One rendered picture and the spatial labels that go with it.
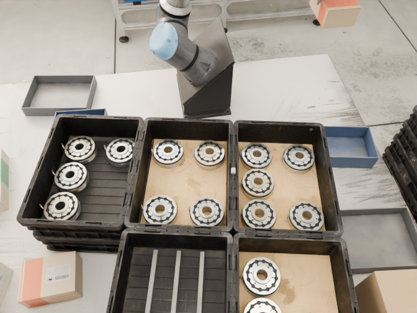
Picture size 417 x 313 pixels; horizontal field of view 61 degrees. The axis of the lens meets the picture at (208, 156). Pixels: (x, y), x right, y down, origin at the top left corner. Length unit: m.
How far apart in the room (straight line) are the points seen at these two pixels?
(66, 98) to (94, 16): 1.87
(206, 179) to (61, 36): 2.40
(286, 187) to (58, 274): 0.75
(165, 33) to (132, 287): 0.82
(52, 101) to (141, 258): 0.89
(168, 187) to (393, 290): 0.69
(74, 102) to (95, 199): 0.60
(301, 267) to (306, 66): 1.02
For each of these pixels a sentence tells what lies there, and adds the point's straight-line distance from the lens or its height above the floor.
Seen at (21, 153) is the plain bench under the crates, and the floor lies 0.70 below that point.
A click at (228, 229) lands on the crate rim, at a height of 0.93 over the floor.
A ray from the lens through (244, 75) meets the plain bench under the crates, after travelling 1.68.
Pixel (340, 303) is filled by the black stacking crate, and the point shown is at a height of 0.85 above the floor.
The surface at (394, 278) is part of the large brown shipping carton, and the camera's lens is 1.07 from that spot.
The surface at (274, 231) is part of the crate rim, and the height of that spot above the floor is 0.93.
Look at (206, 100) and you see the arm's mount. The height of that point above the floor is 0.80.
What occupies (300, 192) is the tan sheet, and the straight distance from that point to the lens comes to 1.17.
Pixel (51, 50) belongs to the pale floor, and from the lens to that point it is 3.21.
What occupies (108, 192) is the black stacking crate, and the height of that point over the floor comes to 0.83.
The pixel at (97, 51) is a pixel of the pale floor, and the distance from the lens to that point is 3.07.
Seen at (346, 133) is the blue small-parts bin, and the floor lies 0.73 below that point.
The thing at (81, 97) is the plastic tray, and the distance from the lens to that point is 1.67.
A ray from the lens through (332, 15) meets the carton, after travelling 1.40.
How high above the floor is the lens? 1.82
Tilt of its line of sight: 55 degrees down
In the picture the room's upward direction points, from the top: straight up
